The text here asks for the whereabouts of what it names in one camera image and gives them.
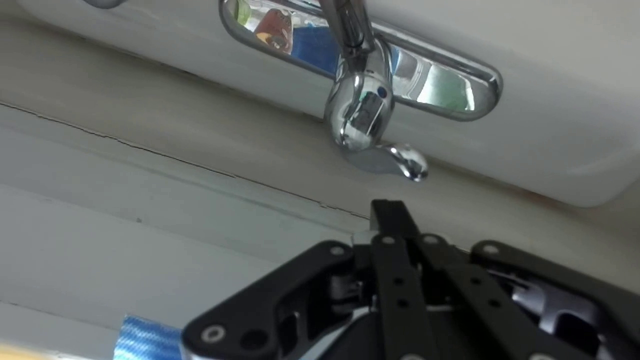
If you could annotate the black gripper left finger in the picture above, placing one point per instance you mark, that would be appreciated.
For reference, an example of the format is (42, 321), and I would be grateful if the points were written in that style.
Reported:
(343, 303)

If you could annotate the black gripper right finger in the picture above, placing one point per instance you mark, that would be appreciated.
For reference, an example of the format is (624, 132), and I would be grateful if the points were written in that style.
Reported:
(537, 309)

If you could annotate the chrome faucet with spout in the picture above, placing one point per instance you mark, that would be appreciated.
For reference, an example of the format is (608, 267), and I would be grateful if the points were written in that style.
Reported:
(424, 74)

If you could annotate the white ceramic sink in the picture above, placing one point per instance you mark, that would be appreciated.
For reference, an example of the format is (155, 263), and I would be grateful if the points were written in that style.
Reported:
(540, 95)

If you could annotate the blue cloth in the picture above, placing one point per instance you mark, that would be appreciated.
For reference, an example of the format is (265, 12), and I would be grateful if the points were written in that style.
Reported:
(140, 339)

